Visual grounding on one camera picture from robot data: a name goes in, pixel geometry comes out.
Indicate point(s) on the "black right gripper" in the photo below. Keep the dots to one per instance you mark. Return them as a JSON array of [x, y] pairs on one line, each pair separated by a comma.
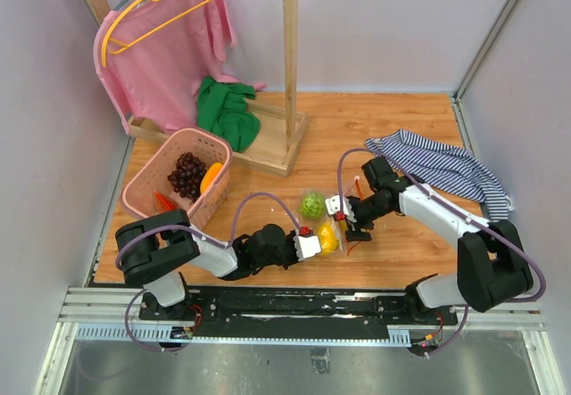
[[354, 231]]

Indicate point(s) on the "yellow fake lemon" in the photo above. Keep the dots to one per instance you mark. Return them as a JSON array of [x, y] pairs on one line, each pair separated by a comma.
[[328, 237]]

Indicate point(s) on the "clear zip top bag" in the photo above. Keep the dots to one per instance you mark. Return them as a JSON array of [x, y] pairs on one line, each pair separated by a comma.
[[310, 227]]

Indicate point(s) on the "orange yellow fake mango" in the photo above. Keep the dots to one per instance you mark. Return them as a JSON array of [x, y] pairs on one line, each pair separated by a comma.
[[210, 175]]

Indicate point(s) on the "dark purple fake grapes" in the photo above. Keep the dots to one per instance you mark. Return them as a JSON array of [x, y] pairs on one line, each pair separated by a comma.
[[187, 175]]

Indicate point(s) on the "fake watermelon slice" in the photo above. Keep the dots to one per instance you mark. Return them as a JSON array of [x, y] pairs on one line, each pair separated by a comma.
[[163, 203]]

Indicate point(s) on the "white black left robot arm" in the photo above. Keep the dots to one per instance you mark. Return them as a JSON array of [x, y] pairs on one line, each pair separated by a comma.
[[151, 251]]

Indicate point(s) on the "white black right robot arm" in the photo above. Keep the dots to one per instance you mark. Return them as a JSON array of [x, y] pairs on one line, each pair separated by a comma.
[[491, 266]]

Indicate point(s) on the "green fake round fruit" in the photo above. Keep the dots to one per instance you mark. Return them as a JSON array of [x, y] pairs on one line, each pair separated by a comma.
[[313, 205]]

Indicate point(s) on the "blue white striped cloth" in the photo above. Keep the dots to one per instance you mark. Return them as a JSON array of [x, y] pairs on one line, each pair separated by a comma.
[[447, 167]]

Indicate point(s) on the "green cloth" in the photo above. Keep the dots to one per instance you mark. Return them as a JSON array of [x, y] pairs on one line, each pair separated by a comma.
[[223, 111]]

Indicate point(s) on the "pink plastic basket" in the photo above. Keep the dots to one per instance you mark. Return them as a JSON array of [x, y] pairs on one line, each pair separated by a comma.
[[137, 196]]

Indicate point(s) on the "pink shirt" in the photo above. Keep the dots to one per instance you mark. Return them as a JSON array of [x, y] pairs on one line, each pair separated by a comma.
[[158, 82]]

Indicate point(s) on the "yellow clothes hanger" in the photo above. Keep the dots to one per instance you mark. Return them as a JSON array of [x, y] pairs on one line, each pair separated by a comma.
[[168, 22]]

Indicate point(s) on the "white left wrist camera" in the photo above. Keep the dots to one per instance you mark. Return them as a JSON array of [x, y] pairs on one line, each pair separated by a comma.
[[307, 247]]

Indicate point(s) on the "aluminium frame post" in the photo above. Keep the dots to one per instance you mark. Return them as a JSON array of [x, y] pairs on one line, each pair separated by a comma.
[[500, 23]]

